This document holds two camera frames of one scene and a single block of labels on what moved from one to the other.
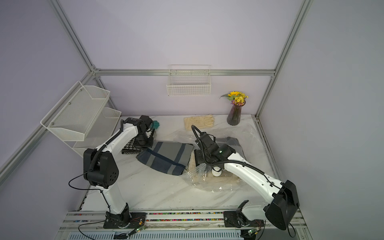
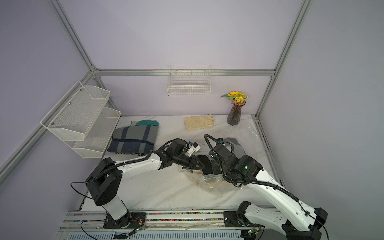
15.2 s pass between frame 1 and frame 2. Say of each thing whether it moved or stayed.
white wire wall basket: stayed
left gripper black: moved
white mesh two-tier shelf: stayed
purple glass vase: stayed
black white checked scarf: stayed
